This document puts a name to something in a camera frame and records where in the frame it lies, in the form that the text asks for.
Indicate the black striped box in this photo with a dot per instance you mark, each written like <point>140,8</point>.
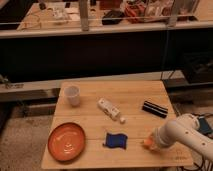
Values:
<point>155,109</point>

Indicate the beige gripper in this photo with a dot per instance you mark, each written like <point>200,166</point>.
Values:
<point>154,145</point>

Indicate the orange pepper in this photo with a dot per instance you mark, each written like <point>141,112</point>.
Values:
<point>147,143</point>

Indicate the orange plate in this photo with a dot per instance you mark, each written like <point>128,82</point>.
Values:
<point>66,142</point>

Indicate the black bag on bench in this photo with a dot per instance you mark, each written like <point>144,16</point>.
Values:
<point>112,17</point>

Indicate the red object on bench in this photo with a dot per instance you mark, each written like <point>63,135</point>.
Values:
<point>135,13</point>

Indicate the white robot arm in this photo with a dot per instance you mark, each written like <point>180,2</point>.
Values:
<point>183,129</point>

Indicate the white plastic bottle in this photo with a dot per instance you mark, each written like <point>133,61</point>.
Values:
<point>109,109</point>

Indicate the white ceramic cup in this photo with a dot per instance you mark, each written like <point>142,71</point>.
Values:
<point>72,93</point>

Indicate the blue crumpled cloth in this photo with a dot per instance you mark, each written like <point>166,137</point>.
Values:
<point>116,140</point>

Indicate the metal frame post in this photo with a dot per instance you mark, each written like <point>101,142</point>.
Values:
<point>83,9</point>

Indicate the wooden table board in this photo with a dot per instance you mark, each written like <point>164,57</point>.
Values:
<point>128,97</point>

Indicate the black power adapter box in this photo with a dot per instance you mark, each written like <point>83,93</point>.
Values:
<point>204,128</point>

